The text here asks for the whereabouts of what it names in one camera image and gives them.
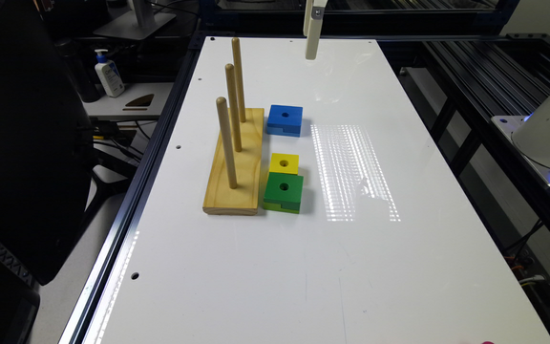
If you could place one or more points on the green wooden block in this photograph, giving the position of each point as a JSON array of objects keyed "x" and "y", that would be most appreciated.
[{"x": 283, "y": 192}]

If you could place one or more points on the near wooden peg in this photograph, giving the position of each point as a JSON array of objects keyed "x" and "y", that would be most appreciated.
[{"x": 227, "y": 144}]

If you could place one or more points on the yellow wooden block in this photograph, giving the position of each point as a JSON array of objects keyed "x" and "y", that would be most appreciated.
[{"x": 284, "y": 163}]

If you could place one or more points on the middle wooden peg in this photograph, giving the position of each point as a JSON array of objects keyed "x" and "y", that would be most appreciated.
[{"x": 233, "y": 107}]

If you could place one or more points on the wooden peg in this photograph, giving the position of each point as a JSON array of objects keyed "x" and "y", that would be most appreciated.
[
  {"x": 233, "y": 107},
  {"x": 238, "y": 66},
  {"x": 227, "y": 144}
]

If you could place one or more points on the white lotion pump bottle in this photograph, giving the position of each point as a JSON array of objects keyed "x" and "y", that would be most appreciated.
[{"x": 108, "y": 74}]

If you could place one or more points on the far wooden peg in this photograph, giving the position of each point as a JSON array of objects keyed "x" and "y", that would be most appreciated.
[{"x": 238, "y": 66}]

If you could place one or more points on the silver monitor stand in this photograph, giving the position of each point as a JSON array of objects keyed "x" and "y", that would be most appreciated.
[{"x": 138, "y": 23}]

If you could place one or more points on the black aluminium frame rail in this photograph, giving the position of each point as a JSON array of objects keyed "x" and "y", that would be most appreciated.
[{"x": 93, "y": 307}]

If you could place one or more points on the blue wooden block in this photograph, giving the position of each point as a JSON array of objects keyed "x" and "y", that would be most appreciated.
[{"x": 285, "y": 120}]

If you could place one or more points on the black monitor back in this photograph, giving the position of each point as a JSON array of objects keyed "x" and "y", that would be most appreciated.
[{"x": 46, "y": 146}]

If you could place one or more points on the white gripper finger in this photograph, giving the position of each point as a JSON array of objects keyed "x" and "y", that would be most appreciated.
[{"x": 314, "y": 16}]

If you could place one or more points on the wooden peg base board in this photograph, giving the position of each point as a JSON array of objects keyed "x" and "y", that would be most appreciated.
[{"x": 219, "y": 198}]

